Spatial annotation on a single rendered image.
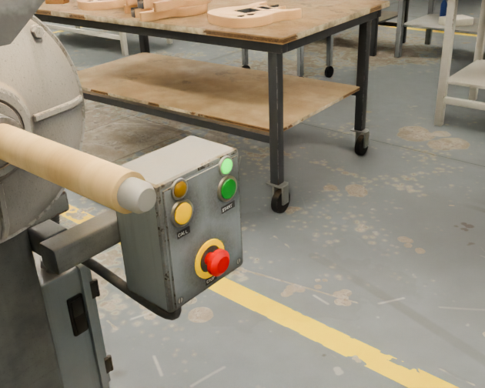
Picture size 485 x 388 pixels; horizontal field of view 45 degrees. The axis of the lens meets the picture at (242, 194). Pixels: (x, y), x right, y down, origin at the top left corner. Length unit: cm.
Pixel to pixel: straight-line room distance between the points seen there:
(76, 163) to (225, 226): 43
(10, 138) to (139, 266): 37
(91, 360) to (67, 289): 16
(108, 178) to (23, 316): 50
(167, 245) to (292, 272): 178
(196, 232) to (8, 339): 31
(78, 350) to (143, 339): 123
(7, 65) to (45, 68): 4
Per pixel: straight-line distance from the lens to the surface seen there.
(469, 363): 221
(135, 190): 42
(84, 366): 108
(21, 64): 62
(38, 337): 94
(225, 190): 83
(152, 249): 81
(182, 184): 76
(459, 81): 415
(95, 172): 45
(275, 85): 274
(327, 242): 276
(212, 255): 83
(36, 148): 51
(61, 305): 99
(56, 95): 65
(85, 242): 83
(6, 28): 28
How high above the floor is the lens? 144
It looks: 27 degrees down
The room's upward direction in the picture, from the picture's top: 3 degrees counter-clockwise
